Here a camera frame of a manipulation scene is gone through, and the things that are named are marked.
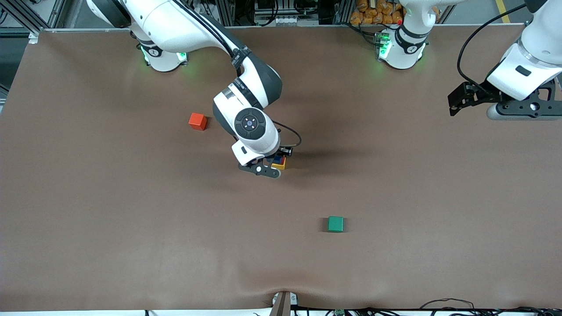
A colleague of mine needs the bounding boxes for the orange wooden block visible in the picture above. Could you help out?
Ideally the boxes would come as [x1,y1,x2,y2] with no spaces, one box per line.
[188,112,208,131]

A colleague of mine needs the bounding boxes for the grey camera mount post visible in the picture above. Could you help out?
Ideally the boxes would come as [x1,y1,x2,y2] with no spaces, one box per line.
[269,291,299,316]

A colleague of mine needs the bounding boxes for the black cable bundle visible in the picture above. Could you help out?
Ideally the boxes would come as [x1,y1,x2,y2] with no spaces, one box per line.
[419,298,562,316]

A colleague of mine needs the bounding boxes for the aluminium frame profile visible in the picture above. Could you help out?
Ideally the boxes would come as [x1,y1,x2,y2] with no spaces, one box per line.
[0,0,66,42]

